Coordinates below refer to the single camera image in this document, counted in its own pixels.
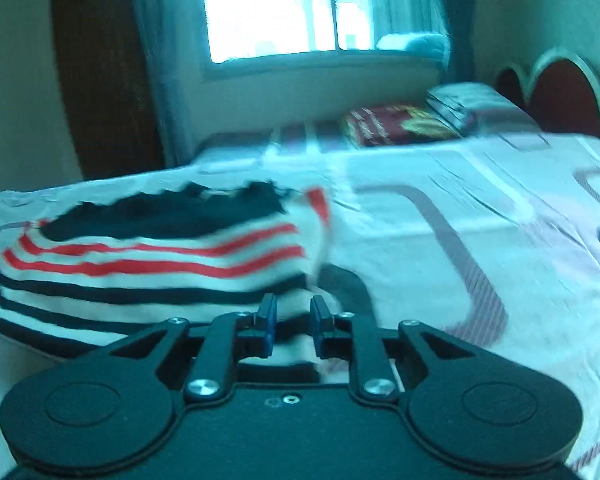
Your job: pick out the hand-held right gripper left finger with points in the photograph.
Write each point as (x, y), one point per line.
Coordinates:
(268, 317)

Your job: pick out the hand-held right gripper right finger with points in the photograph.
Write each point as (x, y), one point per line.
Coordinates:
(320, 320)

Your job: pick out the striped knit sweater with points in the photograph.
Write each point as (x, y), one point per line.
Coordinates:
(155, 260)

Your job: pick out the patterned white bed sheet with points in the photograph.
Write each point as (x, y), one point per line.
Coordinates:
(480, 240)

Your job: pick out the red printed pillow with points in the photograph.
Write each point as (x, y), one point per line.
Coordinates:
(395, 125)

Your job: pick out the striped pillow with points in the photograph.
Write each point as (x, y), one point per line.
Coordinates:
(480, 105)

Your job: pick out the teal curtain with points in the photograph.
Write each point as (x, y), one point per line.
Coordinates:
(170, 60)
(460, 20)

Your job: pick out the dark wooden door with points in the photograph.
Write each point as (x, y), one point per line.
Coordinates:
(105, 85)

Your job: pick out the light blue quilt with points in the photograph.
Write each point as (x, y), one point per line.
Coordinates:
(415, 42)

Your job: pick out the window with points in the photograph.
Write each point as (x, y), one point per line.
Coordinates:
(270, 10)

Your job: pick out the red scalloped headboard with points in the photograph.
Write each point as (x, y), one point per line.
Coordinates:
(565, 90)

